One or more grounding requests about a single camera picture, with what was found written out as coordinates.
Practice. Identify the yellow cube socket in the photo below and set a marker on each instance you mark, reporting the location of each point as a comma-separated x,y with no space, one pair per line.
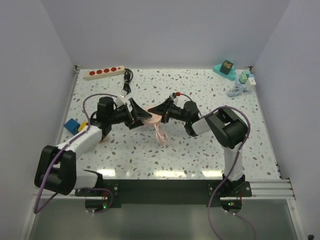
82,126

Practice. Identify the beige cube plug adapter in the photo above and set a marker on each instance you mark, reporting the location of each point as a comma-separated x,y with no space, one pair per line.
105,139

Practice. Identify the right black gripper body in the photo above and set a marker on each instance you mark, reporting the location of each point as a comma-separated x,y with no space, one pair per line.
176,113

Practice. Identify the teal power strip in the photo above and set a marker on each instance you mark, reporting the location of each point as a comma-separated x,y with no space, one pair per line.
231,76

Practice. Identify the white charger block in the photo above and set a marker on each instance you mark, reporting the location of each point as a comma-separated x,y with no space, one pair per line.
250,84

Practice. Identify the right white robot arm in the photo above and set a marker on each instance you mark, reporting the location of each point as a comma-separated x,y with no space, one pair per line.
227,127

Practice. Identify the blue cube socket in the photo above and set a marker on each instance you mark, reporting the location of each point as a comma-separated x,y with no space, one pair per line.
72,126

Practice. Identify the beige power strip red sockets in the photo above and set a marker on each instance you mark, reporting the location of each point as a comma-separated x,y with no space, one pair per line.
104,72

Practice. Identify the green small charger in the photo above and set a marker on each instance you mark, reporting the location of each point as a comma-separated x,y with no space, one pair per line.
243,78

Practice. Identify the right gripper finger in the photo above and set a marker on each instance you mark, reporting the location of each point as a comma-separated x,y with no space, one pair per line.
163,108
166,117

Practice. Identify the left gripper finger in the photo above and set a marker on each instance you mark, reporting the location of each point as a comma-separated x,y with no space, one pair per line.
137,112
133,123

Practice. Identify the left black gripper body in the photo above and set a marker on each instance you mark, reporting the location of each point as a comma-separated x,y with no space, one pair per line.
120,115

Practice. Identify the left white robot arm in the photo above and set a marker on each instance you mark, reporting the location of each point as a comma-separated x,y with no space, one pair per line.
57,169

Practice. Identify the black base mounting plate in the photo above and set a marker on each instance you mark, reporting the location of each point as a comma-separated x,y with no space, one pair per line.
173,191

